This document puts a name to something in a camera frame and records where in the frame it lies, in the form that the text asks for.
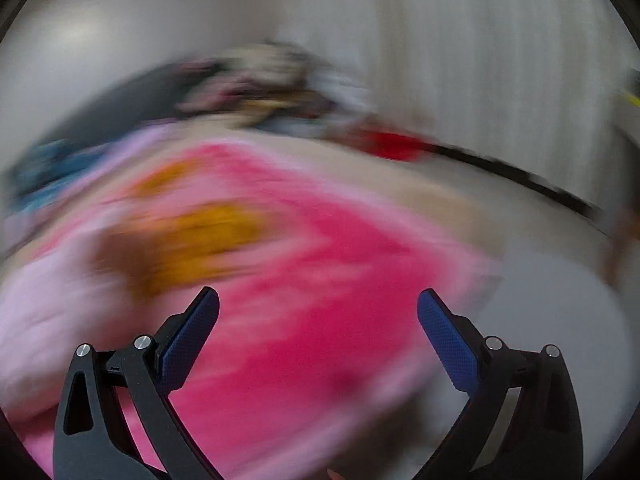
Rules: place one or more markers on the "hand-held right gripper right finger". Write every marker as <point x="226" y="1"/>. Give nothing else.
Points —
<point x="450" y="342"/>

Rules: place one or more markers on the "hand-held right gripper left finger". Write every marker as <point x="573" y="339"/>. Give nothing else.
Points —
<point x="192" y="340"/>

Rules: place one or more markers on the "pink quilted jacket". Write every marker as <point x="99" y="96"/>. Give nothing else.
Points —
<point x="45" y="320"/>

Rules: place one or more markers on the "pile of mixed clothes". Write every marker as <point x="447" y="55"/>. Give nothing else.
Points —
<point x="260" y="90"/>

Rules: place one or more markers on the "beige bed cover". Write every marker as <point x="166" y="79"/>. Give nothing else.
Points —
<point x="450" y="210"/>

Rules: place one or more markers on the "pink printed blanket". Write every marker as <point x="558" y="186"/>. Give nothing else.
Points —
<point x="325" y="285"/>

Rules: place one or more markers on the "black bar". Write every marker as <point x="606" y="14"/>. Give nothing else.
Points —
<point x="500" y="165"/>

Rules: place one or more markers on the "red cloth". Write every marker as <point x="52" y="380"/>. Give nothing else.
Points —
<point x="395" y="145"/>

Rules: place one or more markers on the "blue floral quilt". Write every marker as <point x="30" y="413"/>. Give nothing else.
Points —
<point x="55" y="160"/>

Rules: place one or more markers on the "white satin curtain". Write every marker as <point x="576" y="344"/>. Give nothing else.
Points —
<point x="500" y="60"/>

